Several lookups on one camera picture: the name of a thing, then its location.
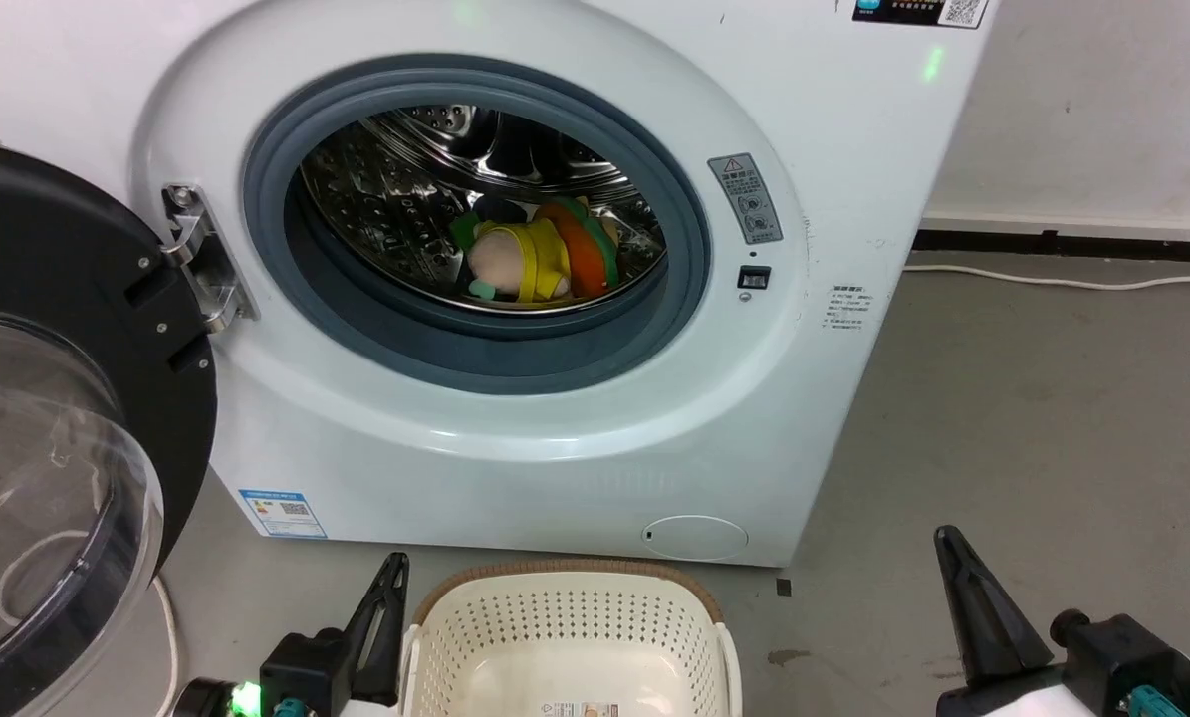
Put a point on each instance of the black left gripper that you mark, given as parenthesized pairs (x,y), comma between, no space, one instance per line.
(306,672)

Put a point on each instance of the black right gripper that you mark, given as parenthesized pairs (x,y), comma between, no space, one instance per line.
(1132,667)

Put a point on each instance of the white perforated laundry basket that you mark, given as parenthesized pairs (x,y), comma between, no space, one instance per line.
(565,627)

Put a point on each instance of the paper label in basket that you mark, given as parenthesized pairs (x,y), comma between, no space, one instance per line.
(580,710)

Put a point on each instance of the white front-load washing machine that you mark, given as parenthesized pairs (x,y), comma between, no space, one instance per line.
(555,478)

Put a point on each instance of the yellow and pink plush doll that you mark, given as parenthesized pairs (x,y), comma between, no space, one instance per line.
(540,259)

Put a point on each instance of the orange and green plush toy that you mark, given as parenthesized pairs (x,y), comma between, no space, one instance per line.
(585,254)

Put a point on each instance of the blue energy label sticker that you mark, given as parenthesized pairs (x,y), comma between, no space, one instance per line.
(282,513)

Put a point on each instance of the grey rubber door gasket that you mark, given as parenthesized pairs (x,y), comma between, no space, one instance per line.
(515,351)

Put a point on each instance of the chrome door hinge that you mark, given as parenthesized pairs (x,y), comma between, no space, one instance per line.
(206,269)

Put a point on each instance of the black door latch socket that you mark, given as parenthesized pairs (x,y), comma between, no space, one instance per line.
(754,277)

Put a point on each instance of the stainless steel washer drum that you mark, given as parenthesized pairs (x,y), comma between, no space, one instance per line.
(405,199)

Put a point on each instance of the grey warning sticker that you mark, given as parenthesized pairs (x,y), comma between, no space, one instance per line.
(746,199)

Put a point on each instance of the black washer door clear glass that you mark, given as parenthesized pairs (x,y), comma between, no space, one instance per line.
(57,249)

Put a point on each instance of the black QR code sticker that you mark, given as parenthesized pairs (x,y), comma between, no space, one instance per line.
(913,10)

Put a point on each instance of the black wall baseboard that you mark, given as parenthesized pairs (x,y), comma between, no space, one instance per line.
(1072,246)

